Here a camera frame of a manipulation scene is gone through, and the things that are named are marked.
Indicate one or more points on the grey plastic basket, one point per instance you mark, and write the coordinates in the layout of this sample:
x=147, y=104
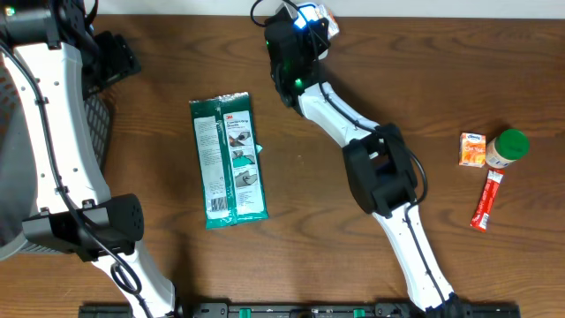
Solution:
x=18, y=179

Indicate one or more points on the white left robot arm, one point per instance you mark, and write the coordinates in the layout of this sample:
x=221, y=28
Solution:
x=54, y=197

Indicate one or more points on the orange small box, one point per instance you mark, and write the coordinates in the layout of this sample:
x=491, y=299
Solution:
x=472, y=150
x=323, y=12

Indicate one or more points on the black mounting rail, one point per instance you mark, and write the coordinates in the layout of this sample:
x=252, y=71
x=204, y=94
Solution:
x=387, y=310

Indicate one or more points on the red white snack stick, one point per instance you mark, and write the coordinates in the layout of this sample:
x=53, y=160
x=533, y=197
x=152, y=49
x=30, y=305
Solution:
x=485, y=204

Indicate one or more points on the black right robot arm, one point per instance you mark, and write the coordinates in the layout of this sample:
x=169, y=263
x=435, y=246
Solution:
x=382, y=172

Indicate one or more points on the green lid spice jar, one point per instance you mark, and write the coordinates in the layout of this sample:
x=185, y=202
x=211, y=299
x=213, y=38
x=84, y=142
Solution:
x=510, y=146

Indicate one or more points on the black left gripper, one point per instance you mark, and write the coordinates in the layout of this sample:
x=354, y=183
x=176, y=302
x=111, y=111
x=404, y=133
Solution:
x=125, y=61

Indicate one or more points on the green white snack bag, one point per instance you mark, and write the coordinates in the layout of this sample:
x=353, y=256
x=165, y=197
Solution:
x=233, y=191

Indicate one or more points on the white barcode scanner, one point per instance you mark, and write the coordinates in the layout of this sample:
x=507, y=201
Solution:
x=307, y=21

